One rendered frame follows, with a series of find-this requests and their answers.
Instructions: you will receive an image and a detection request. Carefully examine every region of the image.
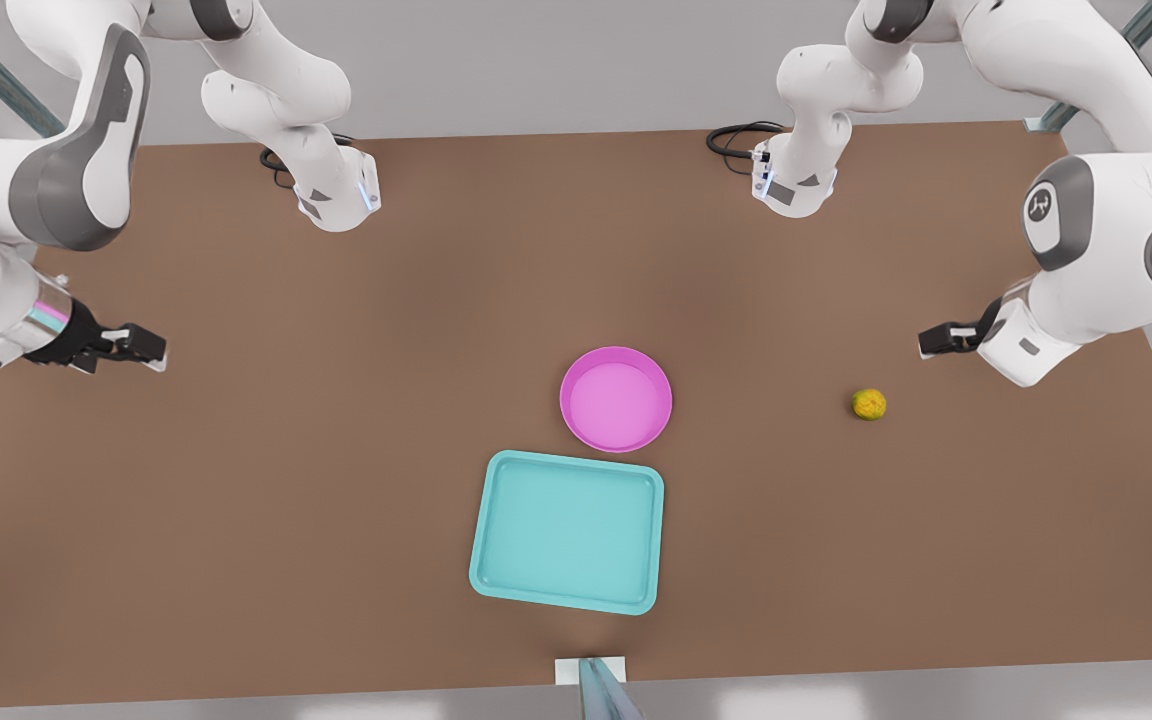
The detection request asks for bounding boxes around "pink round plate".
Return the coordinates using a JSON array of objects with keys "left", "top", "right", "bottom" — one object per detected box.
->
[{"left": 559, "top": 346, "right": 674, "bottom": 454}]

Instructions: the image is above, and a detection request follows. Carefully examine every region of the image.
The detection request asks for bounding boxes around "teal rectangular tray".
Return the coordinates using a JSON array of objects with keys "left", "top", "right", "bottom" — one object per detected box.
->
[{"left": 468, "top": 450, "right": 666, "bottom": 616}]

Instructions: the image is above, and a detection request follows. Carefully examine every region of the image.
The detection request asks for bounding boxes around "black cable loop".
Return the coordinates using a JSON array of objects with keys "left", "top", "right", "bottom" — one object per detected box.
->
[
  {"left": 705, "top": 121, "right": 788, "bottom": 177},
  {"left": 259, "top": 134, "right": 358, "bottom": 191}
]

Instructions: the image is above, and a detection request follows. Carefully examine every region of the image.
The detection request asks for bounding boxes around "silver frame post with foot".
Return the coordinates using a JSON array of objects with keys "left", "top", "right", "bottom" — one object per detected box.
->
[{"left": 555, "top": 656, "right": 643, "bottom": 720}]

